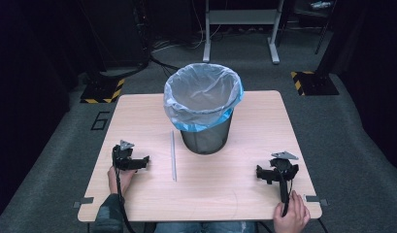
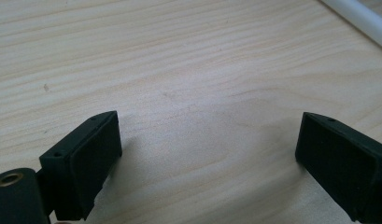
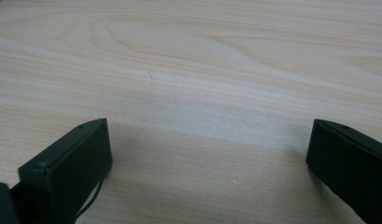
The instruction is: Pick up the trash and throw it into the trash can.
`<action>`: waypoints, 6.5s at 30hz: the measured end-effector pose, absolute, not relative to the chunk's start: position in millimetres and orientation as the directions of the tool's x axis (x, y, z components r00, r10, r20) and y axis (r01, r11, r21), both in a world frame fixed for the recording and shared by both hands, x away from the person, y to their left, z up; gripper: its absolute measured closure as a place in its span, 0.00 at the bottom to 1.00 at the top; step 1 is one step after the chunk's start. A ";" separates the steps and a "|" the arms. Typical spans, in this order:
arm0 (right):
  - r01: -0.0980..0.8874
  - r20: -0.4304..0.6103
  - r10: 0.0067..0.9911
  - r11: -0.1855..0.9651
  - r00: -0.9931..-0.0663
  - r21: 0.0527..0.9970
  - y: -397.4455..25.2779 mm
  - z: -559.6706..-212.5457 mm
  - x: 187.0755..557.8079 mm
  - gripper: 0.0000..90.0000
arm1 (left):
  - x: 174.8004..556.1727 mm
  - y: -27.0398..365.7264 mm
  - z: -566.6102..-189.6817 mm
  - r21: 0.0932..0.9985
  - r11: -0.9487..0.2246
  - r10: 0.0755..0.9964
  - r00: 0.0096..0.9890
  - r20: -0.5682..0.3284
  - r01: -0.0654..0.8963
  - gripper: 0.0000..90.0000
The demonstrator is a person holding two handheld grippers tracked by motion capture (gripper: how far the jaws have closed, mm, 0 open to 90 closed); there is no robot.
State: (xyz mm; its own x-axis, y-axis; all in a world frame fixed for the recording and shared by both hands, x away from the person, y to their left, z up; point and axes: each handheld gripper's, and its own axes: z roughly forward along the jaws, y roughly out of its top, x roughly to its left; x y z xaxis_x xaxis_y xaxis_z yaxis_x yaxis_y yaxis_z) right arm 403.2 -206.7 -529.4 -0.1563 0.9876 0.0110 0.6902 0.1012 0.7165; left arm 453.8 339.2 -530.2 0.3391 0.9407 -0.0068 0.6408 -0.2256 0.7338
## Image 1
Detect grey tape marker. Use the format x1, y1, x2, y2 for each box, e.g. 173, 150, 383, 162
72, 196, 95, 209
303, 194, 329, 207

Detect black stand post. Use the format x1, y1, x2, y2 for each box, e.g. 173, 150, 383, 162
314, 0, 341, 79

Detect black mesh trash can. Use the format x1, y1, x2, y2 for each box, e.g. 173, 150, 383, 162
179, 109, 235, 155

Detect black yellow striped base plate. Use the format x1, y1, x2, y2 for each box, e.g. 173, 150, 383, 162
80, 75, 126, 105
289, 70, 341, 97

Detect person's legs in jeans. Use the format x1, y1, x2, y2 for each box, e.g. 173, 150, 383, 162
152, 220, 258, 233

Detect person's left hand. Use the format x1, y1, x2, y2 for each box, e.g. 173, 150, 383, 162
107, 166, 138, 196

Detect white metal desk frame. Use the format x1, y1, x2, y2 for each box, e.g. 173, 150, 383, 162
202, 0, 285, 65

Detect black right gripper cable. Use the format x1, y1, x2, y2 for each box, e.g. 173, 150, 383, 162
279, 174, 293, 218

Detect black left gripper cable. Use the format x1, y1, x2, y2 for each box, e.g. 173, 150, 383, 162
113, 164, 137, 233

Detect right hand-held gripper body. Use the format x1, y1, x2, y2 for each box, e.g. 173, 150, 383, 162
269, 150, 300, 183

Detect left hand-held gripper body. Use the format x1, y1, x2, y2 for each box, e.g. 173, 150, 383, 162
112, 139, 140, 172

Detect translucent blue trash bag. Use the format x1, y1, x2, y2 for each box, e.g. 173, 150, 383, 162
163, 62, 245, 133

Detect thin grey straw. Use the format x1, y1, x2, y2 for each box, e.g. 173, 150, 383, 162
170, 129, 178, 183

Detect floor cables bundle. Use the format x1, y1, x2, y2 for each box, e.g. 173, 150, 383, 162
149, 28, 208, 72

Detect person's right hand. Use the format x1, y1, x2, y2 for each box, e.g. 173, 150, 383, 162
272, 189, 312, 233

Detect black cabinet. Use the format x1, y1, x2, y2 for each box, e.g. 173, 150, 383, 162
79, 0, 152, 73

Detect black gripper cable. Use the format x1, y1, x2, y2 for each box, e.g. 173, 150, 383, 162
279, 174, 293, 218
113, 164, 137, 233

